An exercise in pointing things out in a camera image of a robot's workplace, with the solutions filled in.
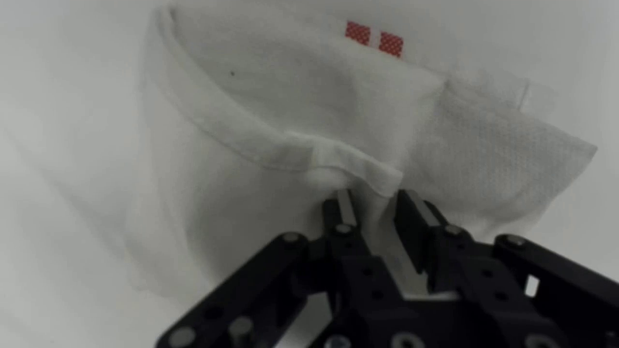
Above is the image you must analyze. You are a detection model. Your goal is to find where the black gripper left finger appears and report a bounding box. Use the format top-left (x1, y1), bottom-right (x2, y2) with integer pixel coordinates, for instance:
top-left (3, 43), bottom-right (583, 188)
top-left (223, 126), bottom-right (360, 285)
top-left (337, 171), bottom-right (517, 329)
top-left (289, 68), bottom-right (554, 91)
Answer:
top-left (155, 188), bottom-right (403, 348)

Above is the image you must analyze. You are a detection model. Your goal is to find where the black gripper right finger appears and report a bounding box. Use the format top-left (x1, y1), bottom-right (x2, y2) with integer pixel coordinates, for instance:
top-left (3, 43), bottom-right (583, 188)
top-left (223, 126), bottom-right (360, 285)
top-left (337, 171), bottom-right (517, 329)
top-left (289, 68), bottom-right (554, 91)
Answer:
top-left (393, 188), bottom-right (619, 348)

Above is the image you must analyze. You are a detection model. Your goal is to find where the white towel with red stripes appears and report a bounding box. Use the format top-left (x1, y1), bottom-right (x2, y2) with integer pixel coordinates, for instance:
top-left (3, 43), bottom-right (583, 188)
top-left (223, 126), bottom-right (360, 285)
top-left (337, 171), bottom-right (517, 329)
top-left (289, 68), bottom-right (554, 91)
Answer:
top-left (124, 3), bottom-right (600, 306)

